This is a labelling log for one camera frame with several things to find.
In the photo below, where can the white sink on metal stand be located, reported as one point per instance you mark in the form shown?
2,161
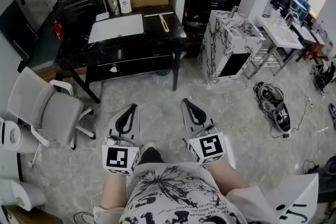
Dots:
281,34

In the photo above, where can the person's white printed shirt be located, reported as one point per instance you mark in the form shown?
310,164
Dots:
178,196

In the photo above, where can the soap bottle with blue pump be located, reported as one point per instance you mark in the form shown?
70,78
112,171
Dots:
125,5

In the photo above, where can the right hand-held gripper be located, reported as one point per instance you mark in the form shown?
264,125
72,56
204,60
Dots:
210,148

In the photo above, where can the person's left forearm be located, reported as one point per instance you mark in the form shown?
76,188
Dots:
114,191

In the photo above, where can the red fire extinguisher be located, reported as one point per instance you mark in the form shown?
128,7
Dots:
58,30

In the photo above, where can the chrome faucet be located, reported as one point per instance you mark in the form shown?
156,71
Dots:
115,6

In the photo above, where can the person's white shoe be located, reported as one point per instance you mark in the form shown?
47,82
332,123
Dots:
150,144

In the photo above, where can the white box with face print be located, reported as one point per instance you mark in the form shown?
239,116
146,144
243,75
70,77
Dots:
296,202

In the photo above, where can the person's right forearm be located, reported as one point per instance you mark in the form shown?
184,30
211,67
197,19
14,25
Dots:
227,175

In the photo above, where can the white squeegee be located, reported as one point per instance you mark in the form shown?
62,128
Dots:
164,22

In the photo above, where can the marble pattern cabinet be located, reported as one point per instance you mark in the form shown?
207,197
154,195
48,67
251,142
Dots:
225,42

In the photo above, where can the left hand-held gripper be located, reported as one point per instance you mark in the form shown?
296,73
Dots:
116,157

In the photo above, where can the white soap dish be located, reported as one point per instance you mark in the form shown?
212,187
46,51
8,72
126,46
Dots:
102,16

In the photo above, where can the white rectangular sink basin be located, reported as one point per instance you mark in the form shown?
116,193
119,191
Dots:
116,27

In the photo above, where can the person's black trouser leg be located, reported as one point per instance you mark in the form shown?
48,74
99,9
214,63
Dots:
151,156

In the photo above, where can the grey office chair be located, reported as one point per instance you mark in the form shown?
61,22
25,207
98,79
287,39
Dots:
57,118

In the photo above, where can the black marble vanity table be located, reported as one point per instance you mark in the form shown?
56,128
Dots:
157,39

